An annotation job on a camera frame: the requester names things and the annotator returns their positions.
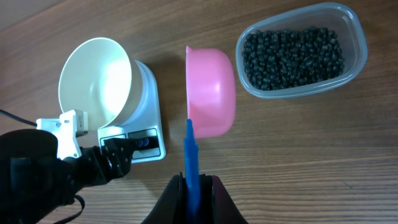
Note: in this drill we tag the clear plastic container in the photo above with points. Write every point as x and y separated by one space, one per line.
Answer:
333 16

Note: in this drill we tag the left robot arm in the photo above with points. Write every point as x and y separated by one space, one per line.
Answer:
34 182

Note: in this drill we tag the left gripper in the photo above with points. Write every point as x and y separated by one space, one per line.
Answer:
92 169

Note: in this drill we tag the white digital kitchen scale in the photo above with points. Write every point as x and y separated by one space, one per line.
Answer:
144 125

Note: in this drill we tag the pink scoop blue handle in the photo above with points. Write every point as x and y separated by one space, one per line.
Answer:
211 108

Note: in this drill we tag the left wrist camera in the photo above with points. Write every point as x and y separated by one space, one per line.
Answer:
67 128

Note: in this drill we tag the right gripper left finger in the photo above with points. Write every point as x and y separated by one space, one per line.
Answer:
171 206

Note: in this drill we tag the white bowl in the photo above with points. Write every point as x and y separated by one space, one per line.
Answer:
100 79

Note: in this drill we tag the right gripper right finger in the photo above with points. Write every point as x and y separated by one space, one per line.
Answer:
217 206

